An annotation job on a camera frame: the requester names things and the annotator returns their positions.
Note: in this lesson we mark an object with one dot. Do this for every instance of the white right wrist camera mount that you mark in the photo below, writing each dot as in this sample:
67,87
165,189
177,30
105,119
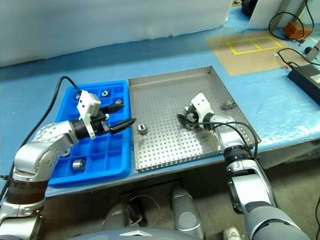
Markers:
201,102

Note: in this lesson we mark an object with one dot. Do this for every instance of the grey metal post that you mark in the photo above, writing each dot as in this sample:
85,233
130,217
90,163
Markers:
315,51

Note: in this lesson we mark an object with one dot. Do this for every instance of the white robot foot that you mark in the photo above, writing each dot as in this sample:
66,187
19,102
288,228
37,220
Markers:
232,233

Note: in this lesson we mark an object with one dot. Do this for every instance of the white foam backdrop board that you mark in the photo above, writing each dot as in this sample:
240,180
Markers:
100,25

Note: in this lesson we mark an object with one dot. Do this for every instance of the perforated steel tray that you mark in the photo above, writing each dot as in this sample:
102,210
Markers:
162,100

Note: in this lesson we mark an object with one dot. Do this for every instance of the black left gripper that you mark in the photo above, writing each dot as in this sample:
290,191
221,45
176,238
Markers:
98,122

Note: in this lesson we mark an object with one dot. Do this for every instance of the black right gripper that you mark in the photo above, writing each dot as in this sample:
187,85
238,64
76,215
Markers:
196,117

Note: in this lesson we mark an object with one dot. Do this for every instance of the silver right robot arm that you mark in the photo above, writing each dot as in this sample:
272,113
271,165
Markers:
250,180

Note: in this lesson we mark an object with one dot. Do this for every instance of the brown block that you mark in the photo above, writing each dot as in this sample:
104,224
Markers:
295,28

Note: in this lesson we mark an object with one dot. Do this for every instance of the black power adapter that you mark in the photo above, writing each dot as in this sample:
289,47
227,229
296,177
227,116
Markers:
305,80

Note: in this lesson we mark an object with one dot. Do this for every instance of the cardboard sheet with yellow tape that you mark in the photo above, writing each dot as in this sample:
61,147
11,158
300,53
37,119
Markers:
250,62

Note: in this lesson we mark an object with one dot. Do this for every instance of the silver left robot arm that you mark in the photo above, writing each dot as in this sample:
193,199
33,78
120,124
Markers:
32,152

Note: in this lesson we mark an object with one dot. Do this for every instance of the blue table cover sheet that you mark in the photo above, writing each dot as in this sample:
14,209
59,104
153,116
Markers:
37,87

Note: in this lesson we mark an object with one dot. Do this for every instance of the white panel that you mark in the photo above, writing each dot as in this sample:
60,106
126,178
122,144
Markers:
262,15

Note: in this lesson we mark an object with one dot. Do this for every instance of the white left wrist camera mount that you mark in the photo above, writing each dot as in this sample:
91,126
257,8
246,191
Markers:
83,103

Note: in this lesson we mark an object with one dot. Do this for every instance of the grey rounded robot leg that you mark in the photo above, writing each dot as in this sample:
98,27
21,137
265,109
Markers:
117,215
186,212

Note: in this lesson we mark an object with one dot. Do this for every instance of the blue compartment tray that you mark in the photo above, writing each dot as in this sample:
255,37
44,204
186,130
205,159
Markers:
100,155

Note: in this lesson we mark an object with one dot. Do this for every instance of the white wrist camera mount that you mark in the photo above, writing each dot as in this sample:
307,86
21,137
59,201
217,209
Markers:
83,103
201,102

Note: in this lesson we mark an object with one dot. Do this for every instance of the grey robot torso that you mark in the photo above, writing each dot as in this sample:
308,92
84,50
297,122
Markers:
140,235

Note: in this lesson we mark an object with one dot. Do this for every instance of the small black knob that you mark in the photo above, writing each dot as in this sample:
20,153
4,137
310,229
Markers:
308,50

